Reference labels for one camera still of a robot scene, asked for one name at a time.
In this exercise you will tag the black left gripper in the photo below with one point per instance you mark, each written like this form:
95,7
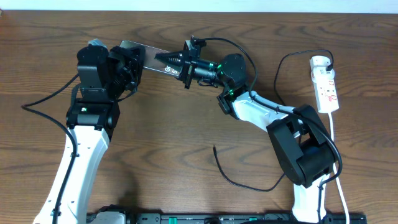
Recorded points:
137,62

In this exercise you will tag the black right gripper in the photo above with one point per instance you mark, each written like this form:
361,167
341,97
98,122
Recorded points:
181,58

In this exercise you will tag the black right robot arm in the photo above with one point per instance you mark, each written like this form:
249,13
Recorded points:
304,149

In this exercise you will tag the white USB charger adapter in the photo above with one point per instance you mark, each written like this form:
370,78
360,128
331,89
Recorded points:
320,70

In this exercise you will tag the white power strip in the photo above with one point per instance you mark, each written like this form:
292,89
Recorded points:
326,96

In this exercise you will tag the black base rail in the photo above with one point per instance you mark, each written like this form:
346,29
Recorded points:
117,214

